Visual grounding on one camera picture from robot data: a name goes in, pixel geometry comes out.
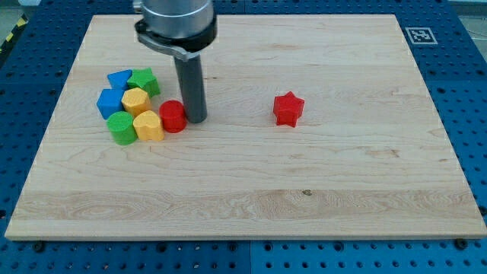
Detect green star block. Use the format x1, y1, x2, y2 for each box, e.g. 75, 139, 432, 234
127, 68, 161, 98

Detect black yellow hazard tape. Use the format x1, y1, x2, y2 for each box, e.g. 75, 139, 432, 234
1, 14, 28, 57

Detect blue square block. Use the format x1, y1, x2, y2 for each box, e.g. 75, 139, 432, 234
97, 89, 125, 119

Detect red star block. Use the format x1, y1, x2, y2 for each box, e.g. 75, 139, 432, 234
273, 91, 305, 128

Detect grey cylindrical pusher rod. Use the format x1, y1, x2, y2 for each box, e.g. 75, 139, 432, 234
174, 56, 207, 123

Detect blue triangle block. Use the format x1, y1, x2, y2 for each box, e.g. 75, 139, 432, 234
107, 69, 132, 90

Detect yellow hexagon block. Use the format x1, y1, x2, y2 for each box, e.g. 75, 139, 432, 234
122, 88, 152, 117

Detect white fiducial marker tag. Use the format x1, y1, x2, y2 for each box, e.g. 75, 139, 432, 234
405, 27, 438, 45

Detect red cylinder block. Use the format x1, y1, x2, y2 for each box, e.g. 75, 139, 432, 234
159, 100, 187, 133

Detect light wooden board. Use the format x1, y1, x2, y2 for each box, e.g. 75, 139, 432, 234
5, 14, 486, 241

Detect yellow heart block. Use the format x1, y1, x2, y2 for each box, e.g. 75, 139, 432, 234
133, 110, 164, 141

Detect green cylinder block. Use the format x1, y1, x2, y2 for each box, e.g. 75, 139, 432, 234
107, 111, 138, 145

